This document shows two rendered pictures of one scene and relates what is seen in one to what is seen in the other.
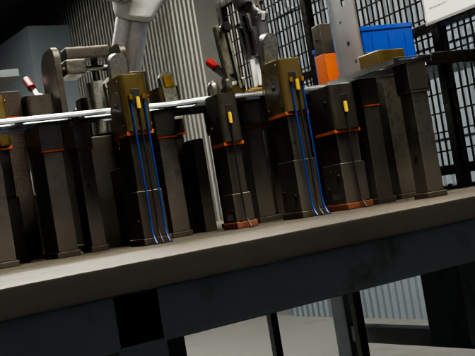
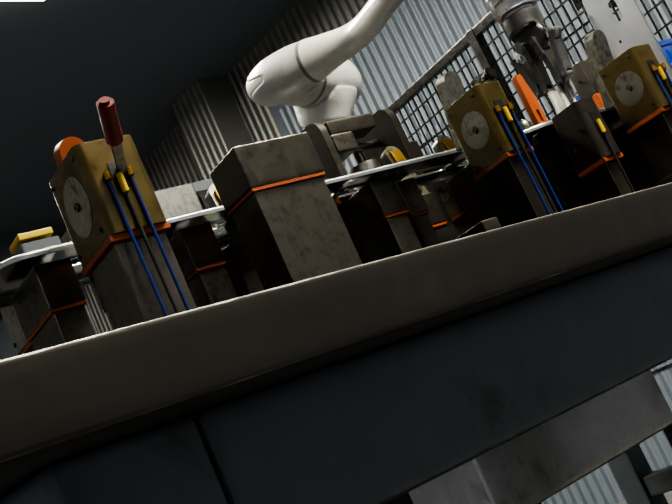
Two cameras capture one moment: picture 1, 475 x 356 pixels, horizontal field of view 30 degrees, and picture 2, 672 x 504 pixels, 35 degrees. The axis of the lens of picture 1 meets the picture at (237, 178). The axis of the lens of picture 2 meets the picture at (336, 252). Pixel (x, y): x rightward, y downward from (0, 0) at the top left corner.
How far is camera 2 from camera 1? 83 cm
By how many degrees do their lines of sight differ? 14
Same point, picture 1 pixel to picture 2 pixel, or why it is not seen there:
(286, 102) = (658, 96)
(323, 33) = (587, 71)
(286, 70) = (644, 59)
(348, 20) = (634, 32)
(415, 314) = not seen: hidden behind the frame
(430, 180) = not seen: outside the picture
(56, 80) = (329, 160)
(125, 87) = (487, 98)
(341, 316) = (625, 469)
